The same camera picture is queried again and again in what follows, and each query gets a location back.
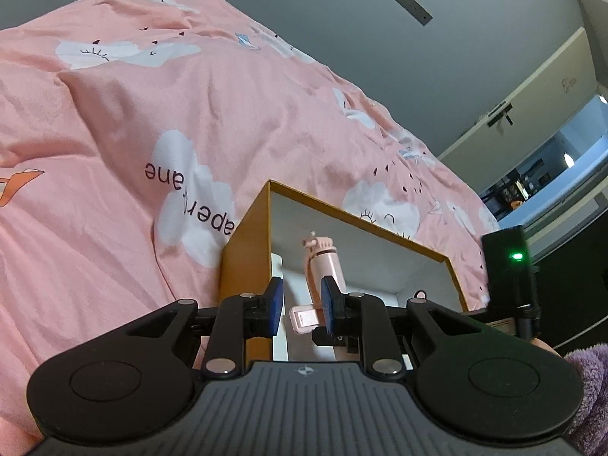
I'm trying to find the glass window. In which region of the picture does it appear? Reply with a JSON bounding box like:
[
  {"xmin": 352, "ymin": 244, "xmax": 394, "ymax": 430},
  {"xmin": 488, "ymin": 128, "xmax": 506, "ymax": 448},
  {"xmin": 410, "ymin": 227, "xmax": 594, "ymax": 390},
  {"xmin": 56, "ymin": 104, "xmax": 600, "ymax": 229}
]
[{"xmin": 479, "ymin": 95, "xmax": 608, "ymax": 260}]

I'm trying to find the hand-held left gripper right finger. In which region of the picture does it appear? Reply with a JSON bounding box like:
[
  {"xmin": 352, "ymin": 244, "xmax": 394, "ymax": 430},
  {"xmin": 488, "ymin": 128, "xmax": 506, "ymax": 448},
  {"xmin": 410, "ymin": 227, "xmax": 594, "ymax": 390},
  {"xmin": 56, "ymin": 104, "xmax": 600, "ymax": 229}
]
[{"xmin": 311, "ymin": 275, "xmax": 481, "ymax": 381}]

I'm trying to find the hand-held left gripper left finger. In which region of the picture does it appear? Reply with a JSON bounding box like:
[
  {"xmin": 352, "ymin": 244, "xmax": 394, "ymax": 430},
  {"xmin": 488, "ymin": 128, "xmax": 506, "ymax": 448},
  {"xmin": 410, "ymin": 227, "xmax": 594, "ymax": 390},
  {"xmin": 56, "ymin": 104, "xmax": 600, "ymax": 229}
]
[{"xmin": 124, "ymin": 276, "xmax": 285, "ymax": 382}]

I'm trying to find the black wall fixture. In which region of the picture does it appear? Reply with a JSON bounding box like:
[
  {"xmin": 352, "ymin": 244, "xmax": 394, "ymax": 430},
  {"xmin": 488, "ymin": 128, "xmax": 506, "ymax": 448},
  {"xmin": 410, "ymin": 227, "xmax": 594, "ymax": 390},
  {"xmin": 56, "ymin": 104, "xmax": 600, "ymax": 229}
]
[{"xmin": 488, "ymin": 103, "xmax": 514, "ymax": 128}]

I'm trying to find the small pink rectangular case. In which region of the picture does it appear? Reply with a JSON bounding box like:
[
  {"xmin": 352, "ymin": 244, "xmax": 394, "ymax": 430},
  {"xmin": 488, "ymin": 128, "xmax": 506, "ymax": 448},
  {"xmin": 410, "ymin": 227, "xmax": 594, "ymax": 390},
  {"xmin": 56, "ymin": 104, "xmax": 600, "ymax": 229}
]
[{"xmin": 289, "ymin": 305, "xmax": 320, "ymax": 335}]

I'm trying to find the yellow cardboard box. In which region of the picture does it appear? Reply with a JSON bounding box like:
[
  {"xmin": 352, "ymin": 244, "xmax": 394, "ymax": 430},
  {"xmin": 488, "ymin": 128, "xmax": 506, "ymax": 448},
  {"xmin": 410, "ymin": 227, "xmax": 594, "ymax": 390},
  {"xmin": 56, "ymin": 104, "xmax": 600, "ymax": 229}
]
[{"xmin": 218, "ymin": 179, "xmax": 469, "ymax": 362}]

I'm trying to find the pink cloud print blanket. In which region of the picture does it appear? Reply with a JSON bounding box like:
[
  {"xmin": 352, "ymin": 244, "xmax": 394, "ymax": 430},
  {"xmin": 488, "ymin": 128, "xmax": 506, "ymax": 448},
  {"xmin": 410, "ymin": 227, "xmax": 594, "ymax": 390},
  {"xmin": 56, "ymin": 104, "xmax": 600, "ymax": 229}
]
[{"xmin": 0, "ymin": 0, "xmax": 500, "ymax": 456}]

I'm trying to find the pink water bottle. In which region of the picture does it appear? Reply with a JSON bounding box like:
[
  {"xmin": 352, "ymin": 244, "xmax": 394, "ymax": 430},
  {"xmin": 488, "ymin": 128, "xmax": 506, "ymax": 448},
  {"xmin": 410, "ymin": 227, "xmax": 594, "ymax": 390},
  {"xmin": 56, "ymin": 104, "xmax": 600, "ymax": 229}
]
[{"xmin": 302, "ymin": 232, "xmax": 347, "ymax": 307}]

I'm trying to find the person's right forearm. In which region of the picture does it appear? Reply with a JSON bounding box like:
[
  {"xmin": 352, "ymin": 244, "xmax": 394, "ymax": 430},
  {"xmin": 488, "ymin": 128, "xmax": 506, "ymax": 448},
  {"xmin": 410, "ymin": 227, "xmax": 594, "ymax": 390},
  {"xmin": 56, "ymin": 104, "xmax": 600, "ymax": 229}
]
[{"xmin": 527, "ymin": 337, "xmax": 608, "ymax": 456}]

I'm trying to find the grey wall strip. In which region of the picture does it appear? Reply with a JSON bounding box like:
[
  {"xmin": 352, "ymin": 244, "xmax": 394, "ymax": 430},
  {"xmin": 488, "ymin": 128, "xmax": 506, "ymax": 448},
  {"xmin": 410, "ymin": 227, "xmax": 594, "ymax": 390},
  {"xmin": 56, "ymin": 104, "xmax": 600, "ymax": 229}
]
[{"xmin": 377, "ymin": 0, "xmax": 433, "ymax": 26}]

